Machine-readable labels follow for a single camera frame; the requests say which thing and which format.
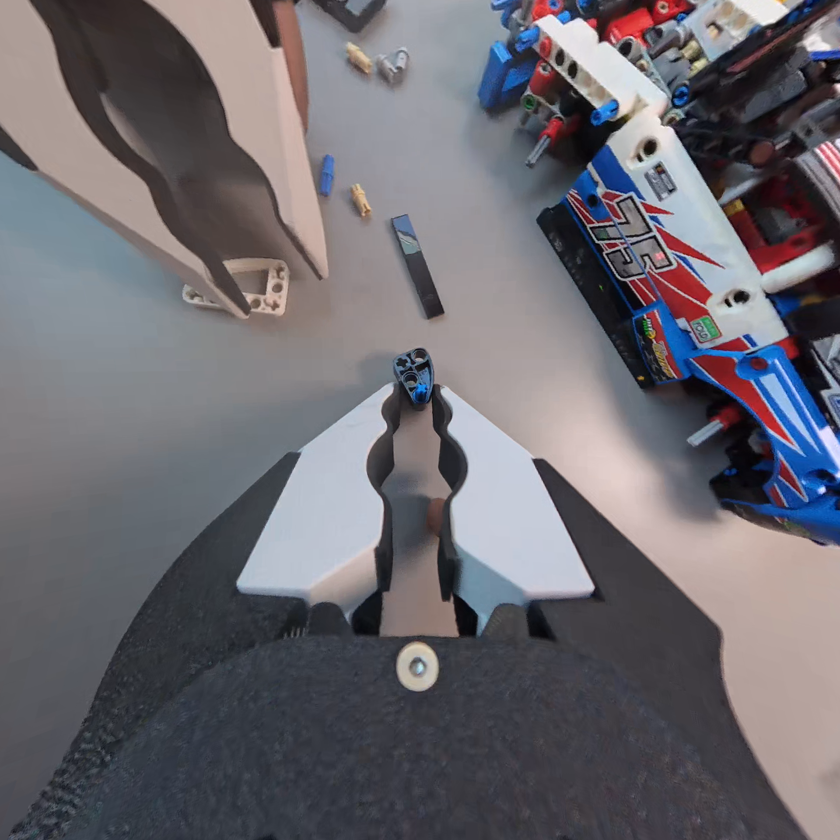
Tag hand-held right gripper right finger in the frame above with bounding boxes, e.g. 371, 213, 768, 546
432, 385, 596, 635

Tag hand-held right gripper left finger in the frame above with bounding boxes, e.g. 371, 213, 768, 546
235, 382, 403, 635

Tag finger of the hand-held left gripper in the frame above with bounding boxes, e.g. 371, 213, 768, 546
98, 0, 330, 281
0, 0, 253, 319

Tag toy brick race car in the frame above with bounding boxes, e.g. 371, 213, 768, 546
478, 0, 840, 549

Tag black triangular connector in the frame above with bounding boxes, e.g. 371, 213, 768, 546
392, 348, 437, 398

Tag person's left hand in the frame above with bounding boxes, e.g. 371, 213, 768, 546
273, 0, 311, 131

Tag dark grey frame piece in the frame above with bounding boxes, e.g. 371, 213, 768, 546
311, 0, 388, 32

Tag white rectangular frame piece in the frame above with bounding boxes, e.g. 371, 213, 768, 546
182, 258, 291, 319

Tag black flat tile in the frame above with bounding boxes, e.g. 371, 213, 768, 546
391, 213, 446, 320

